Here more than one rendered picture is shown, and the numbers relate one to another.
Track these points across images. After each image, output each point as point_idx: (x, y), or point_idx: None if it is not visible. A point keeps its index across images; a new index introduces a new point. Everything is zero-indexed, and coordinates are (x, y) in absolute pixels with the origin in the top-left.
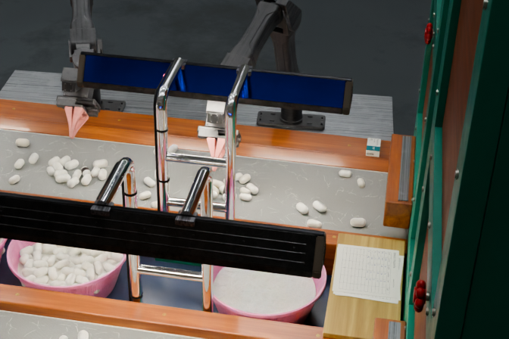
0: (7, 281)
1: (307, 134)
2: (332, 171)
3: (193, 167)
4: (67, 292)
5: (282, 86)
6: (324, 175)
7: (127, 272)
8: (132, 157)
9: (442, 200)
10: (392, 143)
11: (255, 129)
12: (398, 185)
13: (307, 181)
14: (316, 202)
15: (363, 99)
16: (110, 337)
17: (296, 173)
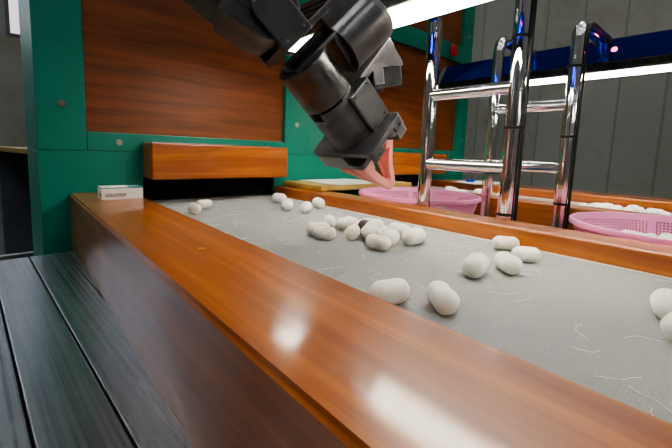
0: None
1: (111, 217)
2: (191, 217)
3: (374, 267)
4: (660, 229)
5: None
6: (209, 218)
7: (573, 175)
8: (547, 338)
9: (421, 29)
10: (177, 143)
11: (148, 239)
12: (257, 146)
13: (242, 219)
14: (289, 200)
15: None
16: None
17: (233, 225)
